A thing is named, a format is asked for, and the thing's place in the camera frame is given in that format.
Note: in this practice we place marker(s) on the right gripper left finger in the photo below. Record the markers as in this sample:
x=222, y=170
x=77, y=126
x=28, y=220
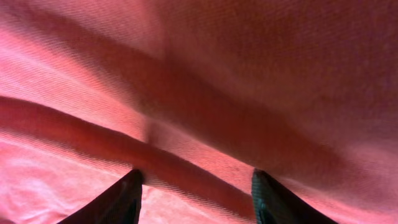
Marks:
x=119, y=204

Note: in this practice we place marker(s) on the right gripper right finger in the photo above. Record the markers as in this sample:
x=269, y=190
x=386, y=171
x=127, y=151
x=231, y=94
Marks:
x=276, y=204

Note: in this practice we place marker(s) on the red orange t-shirt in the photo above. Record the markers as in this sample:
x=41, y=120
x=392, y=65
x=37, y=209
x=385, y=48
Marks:
x=198, y=95

